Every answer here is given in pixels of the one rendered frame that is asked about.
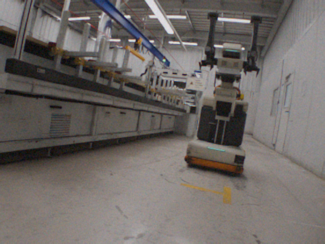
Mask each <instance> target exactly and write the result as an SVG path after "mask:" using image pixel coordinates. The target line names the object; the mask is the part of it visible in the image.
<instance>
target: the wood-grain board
mask: <svg viewBox="0 0 325 244"><path fill-rule="evenodd" d="M0 32H3V33H5V34H8V35H11V36H14V37H16V36H17V32H18V31H16V30H14V29H11V28H9V27H6V26H4V25H2V26H0ZM25 41H27V42H30V43H32V44H34V45H38V46H40V47H43V48H45V49H48V50H50V51H52V50H51V48H49V47H48V43H46V42H43V41H40V40H38V39H36V38H34V37H31V36H29V35H26V40H25ZM132 83H133V84H136V85H139V86H141V87H144V88H146V86H145V85H143V84H140V83H134V82H132Z"/></svg>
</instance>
